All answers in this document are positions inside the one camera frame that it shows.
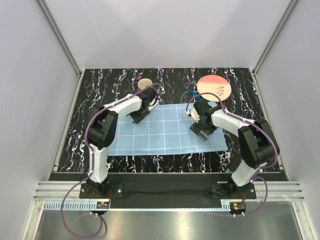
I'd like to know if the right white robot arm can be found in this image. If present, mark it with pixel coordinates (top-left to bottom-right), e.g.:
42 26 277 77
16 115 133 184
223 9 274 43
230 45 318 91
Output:
186 99 280 199

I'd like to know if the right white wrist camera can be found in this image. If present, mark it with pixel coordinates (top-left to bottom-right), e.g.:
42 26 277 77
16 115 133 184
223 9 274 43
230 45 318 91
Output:
186 107 200 123

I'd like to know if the grey cable duct rail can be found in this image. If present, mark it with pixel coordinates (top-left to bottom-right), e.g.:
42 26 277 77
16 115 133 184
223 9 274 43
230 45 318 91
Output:
43 199 231 212

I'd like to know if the orange ceramic mug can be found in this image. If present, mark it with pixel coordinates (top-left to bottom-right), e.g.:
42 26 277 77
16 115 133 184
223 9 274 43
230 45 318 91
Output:
137 78 153 91

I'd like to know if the blue plastic knife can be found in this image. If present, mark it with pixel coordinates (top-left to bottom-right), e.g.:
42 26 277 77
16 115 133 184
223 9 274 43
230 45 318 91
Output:
187 88 198 96

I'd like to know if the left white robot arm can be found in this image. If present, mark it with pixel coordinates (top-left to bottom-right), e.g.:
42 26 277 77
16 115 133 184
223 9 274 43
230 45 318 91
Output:
84 86 158 198

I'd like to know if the pink and cream plate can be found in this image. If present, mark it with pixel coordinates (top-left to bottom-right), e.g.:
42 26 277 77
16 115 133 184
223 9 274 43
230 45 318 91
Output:
196 74 232 101

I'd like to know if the left aluminium frame post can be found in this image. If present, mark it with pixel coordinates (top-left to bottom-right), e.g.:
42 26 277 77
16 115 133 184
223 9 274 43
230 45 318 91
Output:
35 0 82 78

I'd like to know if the aluminium frame post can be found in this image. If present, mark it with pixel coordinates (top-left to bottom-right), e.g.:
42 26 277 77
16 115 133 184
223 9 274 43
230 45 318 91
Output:
35 0 82 78
252 0 300 75

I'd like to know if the right aluminium frame post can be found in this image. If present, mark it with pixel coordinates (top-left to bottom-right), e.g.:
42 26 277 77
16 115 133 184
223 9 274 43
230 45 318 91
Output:
252 0 300 75

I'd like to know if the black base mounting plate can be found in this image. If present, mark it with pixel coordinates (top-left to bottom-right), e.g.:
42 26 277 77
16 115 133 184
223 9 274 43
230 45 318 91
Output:
79 173 257 200

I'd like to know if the blue checked cloth napkin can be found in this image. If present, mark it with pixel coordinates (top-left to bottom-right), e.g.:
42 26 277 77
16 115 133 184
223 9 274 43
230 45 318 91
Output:
108 103 228 157

